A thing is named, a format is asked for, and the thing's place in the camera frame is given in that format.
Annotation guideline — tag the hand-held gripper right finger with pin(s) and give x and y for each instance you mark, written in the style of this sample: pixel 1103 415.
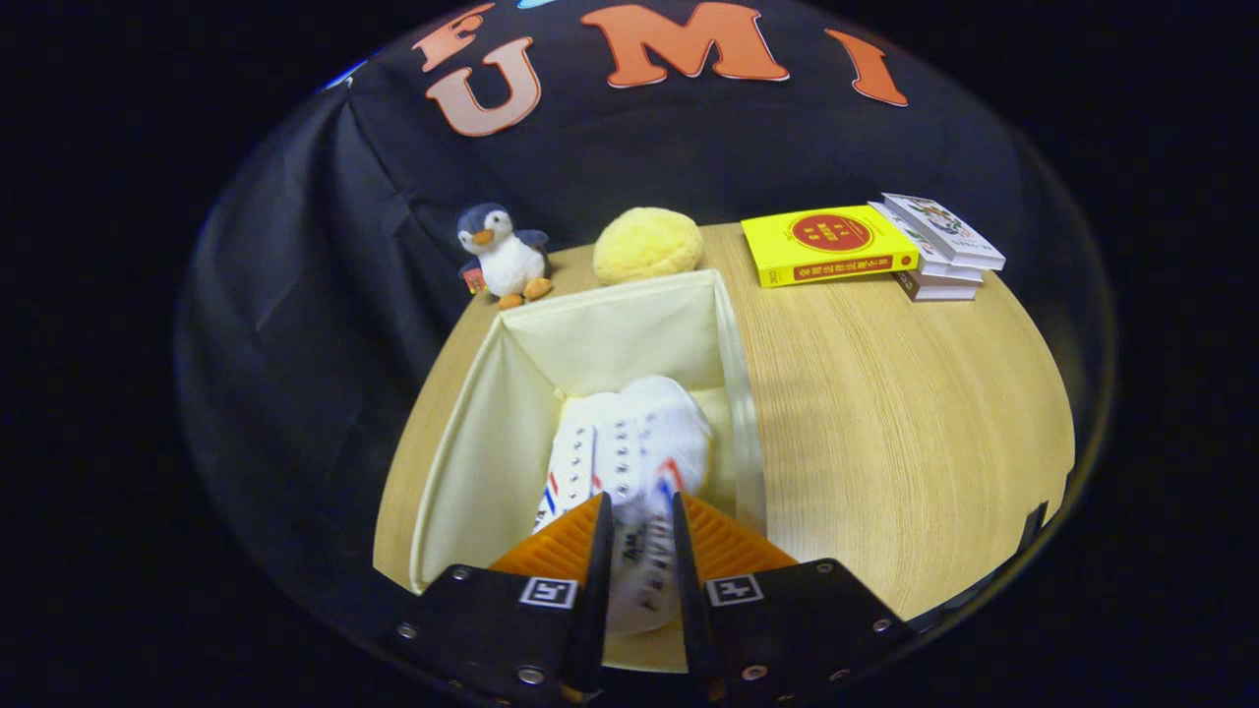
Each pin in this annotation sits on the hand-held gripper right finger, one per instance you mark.
pixel 693 600

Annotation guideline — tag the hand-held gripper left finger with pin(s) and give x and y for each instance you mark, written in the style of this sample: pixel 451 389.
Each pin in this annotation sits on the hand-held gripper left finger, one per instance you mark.
pixel 595 590

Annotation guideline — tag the white shoe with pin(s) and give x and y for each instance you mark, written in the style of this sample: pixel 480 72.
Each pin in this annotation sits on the white shoe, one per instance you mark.
pixel 669 442
pixel 570 462

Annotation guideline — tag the beige fabric storage box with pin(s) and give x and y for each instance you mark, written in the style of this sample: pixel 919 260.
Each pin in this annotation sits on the beige fabric storage box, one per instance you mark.
pixel 610 334

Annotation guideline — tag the penguin plush toy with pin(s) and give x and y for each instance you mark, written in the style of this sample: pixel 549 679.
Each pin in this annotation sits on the penguin plush toy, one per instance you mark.
pixel 511 261

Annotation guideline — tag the yellow bun-shaped plush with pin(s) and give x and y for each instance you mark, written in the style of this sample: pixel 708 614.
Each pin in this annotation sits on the yellow bun-shaped plush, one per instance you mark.
pixel 647 246

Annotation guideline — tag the yellow book with red label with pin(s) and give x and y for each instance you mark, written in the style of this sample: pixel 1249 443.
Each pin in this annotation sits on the yellow book with red label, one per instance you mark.
pixel 826 241

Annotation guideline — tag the book with brown cover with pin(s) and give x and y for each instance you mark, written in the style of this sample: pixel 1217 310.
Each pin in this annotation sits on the book with brown cover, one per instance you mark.
pixel 939 291

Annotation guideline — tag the plain white book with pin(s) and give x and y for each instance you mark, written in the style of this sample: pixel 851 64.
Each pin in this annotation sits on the plain white book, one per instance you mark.
pixel 949 271

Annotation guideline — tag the white book with illustrated cover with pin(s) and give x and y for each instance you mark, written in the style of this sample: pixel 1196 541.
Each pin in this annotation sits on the white book with illustrated cover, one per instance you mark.
pixel 939 226

